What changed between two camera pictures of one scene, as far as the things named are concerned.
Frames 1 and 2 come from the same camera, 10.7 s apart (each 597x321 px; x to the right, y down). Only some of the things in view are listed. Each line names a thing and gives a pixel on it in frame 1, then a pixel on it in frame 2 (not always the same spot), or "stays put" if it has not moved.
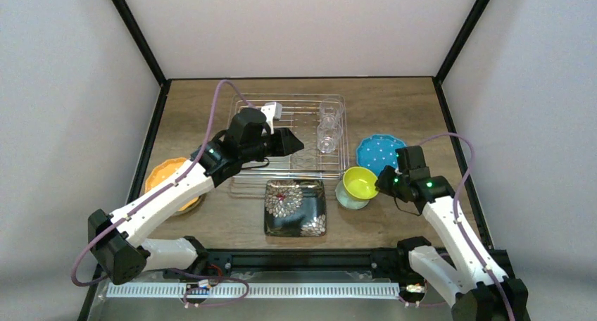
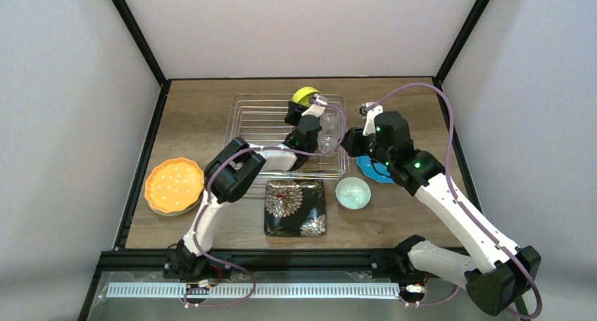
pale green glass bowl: x=347 y=200 stays put
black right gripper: x=385 y=182 -> x=351 y=141
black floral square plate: x=295 y=208 stays put
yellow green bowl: x=360 y=182 -> x=303 y=95
